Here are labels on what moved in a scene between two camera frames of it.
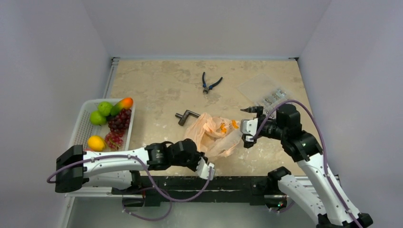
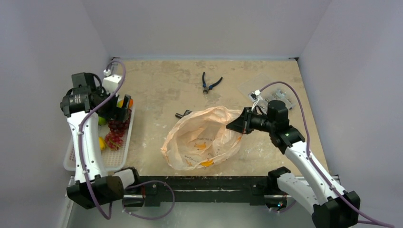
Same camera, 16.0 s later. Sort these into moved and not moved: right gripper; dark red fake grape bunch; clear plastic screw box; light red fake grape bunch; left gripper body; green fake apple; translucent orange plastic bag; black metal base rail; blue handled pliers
Moved: right gripper; left gripper body; translucent orange plastic bag
Not moved: clear plastic screw box; light red fake grape bunch; dark red fake grape bunch; blue handled pliers; black metal base rail; green fake apple
